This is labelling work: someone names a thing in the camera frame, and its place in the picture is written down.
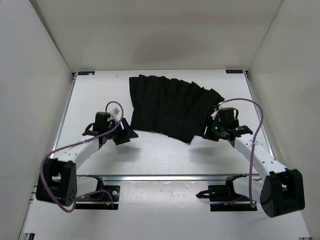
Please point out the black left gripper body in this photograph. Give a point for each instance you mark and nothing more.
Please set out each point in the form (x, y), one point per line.
(111, 133)

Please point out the aluminium table rail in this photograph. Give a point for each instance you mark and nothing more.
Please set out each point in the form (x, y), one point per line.
(165, 178)

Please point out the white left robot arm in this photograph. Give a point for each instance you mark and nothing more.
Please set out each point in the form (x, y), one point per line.
(58, 180)

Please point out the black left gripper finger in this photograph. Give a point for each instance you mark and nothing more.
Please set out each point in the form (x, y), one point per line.
(119, 137)
(129, 132)

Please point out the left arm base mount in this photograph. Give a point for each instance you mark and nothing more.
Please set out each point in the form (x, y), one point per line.
(102, 200)

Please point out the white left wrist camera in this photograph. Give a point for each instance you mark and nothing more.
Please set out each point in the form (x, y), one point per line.
(114, 113)

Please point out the corner label sticker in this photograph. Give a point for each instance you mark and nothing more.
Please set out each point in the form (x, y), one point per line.
(86, 73)
(234, 71)

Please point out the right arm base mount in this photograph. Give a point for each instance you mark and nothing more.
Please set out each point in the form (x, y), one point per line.
(222, 199)

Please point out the left corner label sticker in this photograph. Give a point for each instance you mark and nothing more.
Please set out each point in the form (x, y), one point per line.
(86, 73)

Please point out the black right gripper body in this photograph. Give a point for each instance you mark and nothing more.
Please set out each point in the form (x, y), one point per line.
(214, 129)

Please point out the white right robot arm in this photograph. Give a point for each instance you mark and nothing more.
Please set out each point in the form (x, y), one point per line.
(279, 190)

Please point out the black pleated skirt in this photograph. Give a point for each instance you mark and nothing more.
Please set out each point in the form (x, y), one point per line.
(173, 107)

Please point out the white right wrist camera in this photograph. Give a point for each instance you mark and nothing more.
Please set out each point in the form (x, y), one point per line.
(216, 109)

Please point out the right corner label sticker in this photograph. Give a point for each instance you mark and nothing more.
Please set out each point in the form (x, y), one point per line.
(234, 71)

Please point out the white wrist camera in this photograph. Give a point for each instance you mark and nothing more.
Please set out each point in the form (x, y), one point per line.
(216, 109)
(114, 113)

